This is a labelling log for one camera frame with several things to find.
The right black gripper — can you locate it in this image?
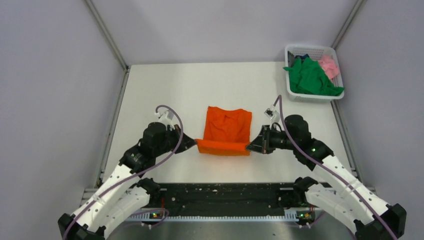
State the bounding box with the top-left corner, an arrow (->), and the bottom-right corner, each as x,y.
246,124 -> 298,154

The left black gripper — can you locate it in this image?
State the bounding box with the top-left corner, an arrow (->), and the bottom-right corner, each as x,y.
154,123 -> 197,156

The orange t shirt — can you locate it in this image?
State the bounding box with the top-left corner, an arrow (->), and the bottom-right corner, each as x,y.
196,106 -> 253,157

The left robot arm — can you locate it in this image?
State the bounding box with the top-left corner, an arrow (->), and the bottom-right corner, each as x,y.
58,105 -> 196,240

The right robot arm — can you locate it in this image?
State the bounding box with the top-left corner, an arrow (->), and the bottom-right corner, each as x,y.
246,106 -> 407,240

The green t shirt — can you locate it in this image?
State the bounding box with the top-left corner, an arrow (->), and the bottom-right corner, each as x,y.
283,57 -> 345,97

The dark blue t shirt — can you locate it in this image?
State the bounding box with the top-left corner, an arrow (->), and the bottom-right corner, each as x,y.
295,54 -> 310,60

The pink t shirt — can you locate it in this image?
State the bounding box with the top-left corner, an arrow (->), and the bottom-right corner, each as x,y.
318,55 -> 340,80

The white plastic basket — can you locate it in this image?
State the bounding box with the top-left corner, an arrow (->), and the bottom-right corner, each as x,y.
284,44 -> 345,103

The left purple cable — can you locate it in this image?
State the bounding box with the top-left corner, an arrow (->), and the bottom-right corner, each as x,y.
62,104 -> 185,240

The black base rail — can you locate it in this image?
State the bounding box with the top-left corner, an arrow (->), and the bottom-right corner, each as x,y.
145,183 -> 318,217

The white cable duct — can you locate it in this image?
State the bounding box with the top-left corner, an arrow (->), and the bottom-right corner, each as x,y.
125,208 -> 309,223

